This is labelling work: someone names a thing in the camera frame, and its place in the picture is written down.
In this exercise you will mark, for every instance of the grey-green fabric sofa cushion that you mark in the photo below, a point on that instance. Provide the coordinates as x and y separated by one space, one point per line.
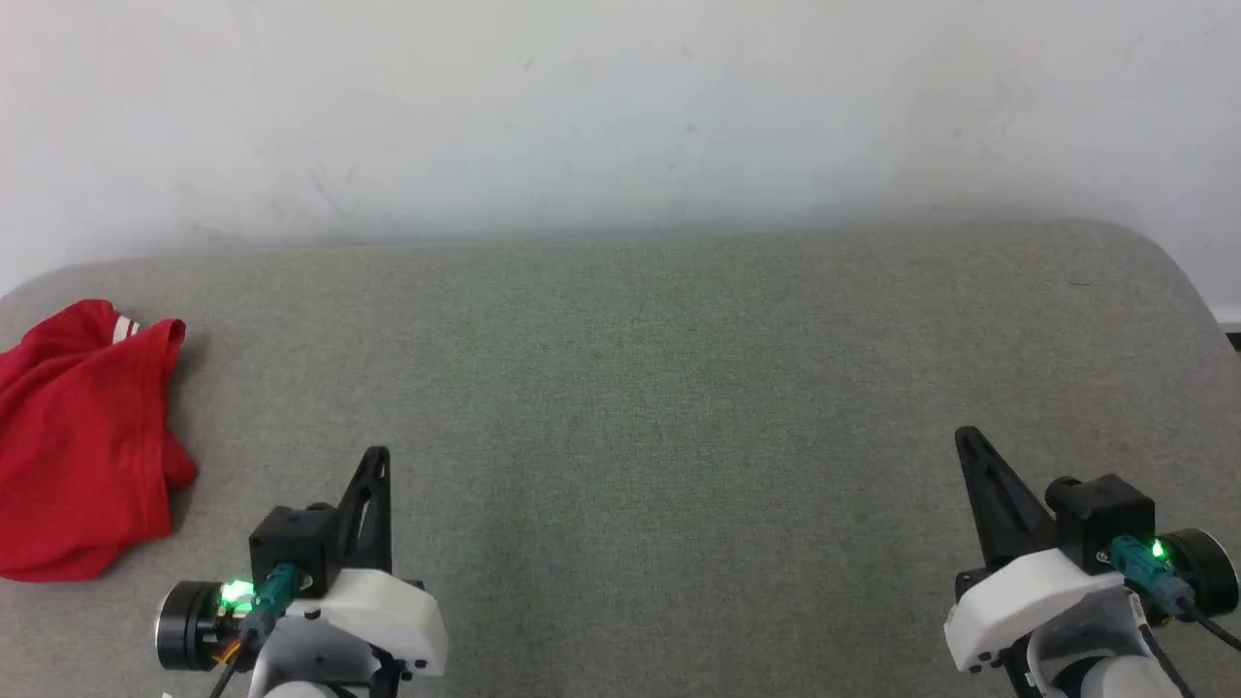
659 407

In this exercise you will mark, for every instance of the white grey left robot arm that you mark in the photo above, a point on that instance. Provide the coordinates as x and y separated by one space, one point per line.
189 625

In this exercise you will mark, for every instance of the red and white jersey shirt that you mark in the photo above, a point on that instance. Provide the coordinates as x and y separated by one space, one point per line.
82 456

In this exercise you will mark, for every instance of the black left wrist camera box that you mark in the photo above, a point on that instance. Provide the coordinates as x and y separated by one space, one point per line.
291 543

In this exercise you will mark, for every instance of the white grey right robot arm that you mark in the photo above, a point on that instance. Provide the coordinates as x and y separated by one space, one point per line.
1202 572

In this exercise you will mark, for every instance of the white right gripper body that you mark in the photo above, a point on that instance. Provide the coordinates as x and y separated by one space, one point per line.
1018 591

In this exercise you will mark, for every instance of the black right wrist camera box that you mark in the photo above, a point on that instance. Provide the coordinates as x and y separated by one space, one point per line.
1100 514

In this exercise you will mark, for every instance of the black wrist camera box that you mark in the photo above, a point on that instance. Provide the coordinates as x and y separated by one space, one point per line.
1100 514
291 543

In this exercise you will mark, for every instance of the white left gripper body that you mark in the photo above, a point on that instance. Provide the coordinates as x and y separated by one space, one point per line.
388 611

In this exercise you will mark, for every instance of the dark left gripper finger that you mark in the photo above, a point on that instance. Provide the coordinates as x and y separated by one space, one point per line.
376 543

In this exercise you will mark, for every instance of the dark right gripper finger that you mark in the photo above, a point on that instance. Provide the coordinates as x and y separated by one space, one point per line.
1003 514

